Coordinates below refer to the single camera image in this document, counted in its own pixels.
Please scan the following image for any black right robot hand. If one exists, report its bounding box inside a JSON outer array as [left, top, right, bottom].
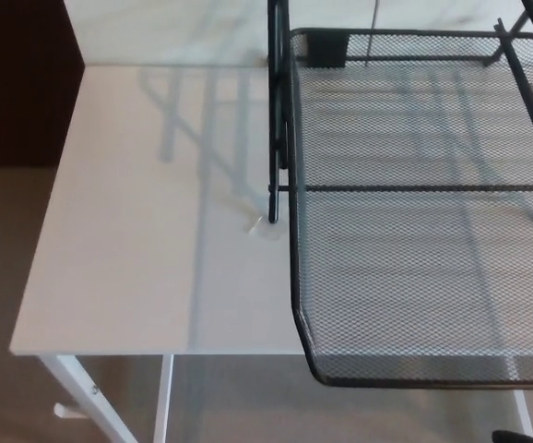
[[492, 428, 533, 443]]

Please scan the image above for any black mesh file tray layer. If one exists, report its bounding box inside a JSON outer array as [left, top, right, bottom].
[[288, 27, 533, 388]]

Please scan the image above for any dark brown cabinet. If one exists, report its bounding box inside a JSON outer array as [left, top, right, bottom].
[[0, 0, 87, 169]]

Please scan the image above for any white metal table leg frame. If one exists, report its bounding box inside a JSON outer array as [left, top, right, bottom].
[[40, 353, 176, 443], [513, 390, 533, 443]]

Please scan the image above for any black metal file tray frame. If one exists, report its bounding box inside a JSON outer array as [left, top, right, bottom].
[[266, 0, 533, 226]]

